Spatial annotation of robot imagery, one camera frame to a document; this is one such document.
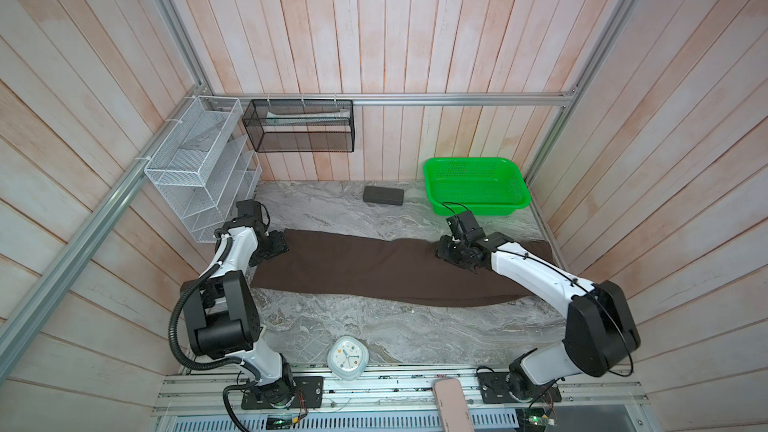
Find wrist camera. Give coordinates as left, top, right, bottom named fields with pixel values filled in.
left=447, top=210, right=486, bottom=246
left=234, top=199, right=271, bottom=232

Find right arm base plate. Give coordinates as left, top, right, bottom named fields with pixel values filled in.
left=475, top=367, right=562, bottom=404

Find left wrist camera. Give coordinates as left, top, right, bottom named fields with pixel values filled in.
left=234, top=199, right=271, bottom=232

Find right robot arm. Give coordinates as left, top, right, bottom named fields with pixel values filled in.
left=436, top=233, right=641, bottom=402

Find brown trousers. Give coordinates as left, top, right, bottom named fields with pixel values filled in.
left=251, top=229, right=533, bottom=307

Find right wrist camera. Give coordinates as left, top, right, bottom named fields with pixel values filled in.
left=447, top=210, right=486, bottom=246

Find black wire mesh basket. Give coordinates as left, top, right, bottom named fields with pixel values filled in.
left=242, top=98, right=356, bottom=153

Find white alarm clock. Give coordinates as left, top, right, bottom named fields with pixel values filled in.
left=327, top=336, right=370, bottom=381

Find pink flat device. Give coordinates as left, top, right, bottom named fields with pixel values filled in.
left=433, top=378, right=475, bottom=432

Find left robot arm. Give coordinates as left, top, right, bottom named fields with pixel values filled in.
left=168, top=223, right=295, bottom=408

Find white wire mesh shelf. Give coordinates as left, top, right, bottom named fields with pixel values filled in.
left=145, top=96, right=262, bottom=243

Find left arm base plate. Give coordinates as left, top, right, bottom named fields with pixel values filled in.
left=241, top=376, right=324, bottom=412

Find green plastic basket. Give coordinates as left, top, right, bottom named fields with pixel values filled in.
left=424, top=157, right=531, bottom=216

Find dark grey rectangular case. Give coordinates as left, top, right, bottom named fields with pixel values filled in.
left=363, top=186, right=404, bottom=206

